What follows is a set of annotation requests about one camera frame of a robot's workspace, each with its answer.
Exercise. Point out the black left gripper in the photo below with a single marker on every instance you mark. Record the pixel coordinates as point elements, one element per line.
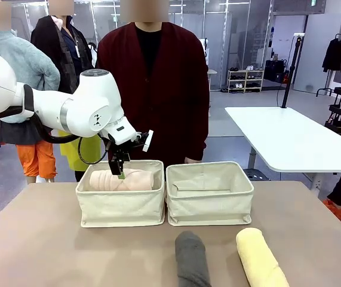
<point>119,151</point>

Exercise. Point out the cream towel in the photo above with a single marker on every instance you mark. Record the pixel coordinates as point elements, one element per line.
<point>134,182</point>

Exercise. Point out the grey towel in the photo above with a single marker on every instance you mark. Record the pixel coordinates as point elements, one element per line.
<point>191,260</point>

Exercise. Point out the yellow towel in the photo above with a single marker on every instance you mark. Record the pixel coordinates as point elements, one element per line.
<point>256,260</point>

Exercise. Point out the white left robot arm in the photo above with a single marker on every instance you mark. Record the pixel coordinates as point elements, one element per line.
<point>68,107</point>

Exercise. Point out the person's left hand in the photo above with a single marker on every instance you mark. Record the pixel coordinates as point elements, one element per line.
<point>192,161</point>

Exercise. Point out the cream fabric basket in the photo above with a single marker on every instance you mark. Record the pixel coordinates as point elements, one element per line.
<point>122,206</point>
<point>209,206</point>

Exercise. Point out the person in maroon cardigan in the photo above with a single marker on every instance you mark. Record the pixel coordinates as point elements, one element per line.
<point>164,89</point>

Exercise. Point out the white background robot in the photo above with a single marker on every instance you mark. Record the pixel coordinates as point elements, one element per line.
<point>93,53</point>

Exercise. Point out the mannequin in black coat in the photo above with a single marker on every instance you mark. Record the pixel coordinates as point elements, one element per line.
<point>68,51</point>

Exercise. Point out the mannequin in light blue fleece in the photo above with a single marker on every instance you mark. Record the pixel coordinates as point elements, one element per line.
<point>36,68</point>

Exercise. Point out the wooden shoe rack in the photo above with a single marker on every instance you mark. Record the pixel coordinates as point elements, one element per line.
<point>245,80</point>

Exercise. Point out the white side table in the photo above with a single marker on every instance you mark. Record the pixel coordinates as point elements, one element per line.
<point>289,137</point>

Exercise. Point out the black bags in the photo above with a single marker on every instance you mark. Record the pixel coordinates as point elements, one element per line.
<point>274,70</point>

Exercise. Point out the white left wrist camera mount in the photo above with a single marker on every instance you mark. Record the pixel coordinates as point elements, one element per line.
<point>147,140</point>

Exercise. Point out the black camera pole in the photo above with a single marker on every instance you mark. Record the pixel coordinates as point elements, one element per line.
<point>291,71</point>

